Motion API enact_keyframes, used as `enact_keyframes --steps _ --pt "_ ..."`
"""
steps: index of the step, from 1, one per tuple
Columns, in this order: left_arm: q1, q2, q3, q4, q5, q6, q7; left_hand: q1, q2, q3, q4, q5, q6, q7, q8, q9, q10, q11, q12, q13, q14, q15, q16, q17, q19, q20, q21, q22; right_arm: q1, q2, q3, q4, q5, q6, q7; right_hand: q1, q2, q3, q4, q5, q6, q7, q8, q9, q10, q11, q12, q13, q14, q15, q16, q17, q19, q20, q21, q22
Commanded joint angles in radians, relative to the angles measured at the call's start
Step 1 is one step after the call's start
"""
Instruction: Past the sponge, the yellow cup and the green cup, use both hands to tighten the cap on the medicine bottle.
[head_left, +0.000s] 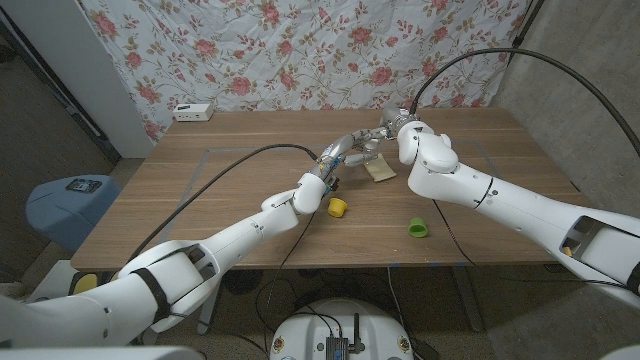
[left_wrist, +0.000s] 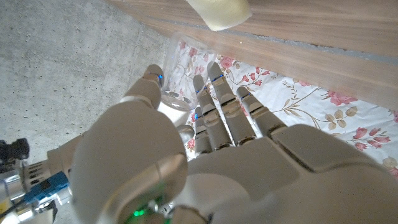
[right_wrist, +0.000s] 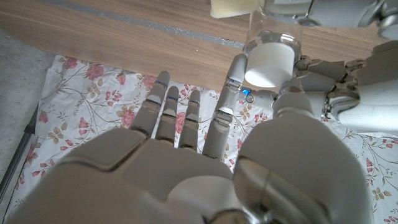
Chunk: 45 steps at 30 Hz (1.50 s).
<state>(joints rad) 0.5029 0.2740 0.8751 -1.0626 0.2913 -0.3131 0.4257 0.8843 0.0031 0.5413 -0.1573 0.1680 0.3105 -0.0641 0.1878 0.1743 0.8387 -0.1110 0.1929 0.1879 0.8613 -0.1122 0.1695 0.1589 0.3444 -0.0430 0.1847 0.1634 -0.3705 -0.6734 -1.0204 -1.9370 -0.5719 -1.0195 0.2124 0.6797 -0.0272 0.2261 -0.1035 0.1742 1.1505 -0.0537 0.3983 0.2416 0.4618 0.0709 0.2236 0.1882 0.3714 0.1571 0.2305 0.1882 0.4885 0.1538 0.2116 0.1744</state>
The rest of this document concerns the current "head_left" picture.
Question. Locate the white robot torso base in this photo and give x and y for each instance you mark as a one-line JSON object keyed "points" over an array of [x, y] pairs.
{"points": [[310, 330]]}

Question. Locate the white robot chest edge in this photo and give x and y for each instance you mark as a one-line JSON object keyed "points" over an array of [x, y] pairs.
{"points": [[100, 354]]}

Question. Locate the white table leg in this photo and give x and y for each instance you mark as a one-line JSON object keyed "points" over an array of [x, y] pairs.
{"points": [[210, 315]]}

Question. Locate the black pedal with yellow pads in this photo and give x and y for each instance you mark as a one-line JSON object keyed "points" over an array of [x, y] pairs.
{"points": [[82, 284]]}

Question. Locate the green plastic cup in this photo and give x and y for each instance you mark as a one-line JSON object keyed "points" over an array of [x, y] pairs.
{"points": [[418, 228]]}

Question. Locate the floral backdrop cloth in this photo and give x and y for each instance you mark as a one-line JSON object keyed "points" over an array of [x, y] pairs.
{"points": [[300, 50]]}

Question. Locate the white wall panel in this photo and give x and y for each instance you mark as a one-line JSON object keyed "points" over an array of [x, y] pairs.
{"points": [[85, 65]]}

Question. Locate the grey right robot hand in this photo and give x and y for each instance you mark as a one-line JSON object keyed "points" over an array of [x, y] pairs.
{"points": [[392, 122]]}

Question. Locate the yellow plastic cup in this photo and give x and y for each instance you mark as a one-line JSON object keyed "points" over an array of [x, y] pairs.
{"points": [[337, 207]]}

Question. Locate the blue plastic stool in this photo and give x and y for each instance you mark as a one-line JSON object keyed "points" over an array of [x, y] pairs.
{"points": [[65, 215]]}

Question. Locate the black backdrop stand pole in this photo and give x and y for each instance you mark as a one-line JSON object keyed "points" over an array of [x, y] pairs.
{"points": [[522, 27]]}

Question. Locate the white power strip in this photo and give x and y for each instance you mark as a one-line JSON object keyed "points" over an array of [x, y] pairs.
{"points": [[193, 112]]}

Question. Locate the yellow sponge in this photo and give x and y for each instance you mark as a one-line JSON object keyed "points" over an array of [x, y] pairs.
{"points": [[382, 170]]}

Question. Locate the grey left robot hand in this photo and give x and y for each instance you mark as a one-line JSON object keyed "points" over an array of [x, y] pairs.
{"points": [[341, 146]]}

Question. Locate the black round floor base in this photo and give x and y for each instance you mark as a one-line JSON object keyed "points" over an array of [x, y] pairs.
{"points": [[242, 281]]}

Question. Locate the grey table leg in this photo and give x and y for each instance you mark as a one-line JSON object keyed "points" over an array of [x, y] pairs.
{"points": [[470, 305]]}

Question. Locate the black phone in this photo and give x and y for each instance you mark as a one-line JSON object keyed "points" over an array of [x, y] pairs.
{"points": [[83, 185]]}

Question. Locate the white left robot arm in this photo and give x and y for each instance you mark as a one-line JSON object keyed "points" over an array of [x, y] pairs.
{"points": [[200, 260]]}

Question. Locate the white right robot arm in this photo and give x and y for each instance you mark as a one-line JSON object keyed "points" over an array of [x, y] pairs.
{"points": [[510, 205]]}

